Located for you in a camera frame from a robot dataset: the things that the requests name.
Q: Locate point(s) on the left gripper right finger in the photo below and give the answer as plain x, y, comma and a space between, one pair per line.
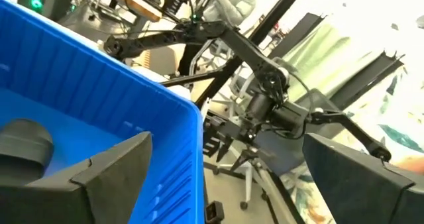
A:
357, 191

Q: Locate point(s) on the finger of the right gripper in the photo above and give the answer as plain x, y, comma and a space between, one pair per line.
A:
224, 146
246, 155

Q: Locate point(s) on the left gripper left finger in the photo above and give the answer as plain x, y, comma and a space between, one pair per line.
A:
99, 197

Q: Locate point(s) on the blue plastic bin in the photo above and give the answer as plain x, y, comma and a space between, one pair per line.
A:
99, 94

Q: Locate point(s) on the black plug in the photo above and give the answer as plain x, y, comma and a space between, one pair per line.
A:
214, 212

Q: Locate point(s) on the dark grey stand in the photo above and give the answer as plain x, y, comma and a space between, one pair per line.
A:
364, 85

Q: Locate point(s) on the person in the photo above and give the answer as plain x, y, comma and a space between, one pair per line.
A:
232, 2

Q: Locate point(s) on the wooden table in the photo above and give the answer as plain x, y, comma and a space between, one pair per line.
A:
139, 5

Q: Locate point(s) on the black computer green lights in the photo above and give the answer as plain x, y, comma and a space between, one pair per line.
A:
53, 2

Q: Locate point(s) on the black aluminium frame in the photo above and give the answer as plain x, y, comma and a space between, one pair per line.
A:
278, 13

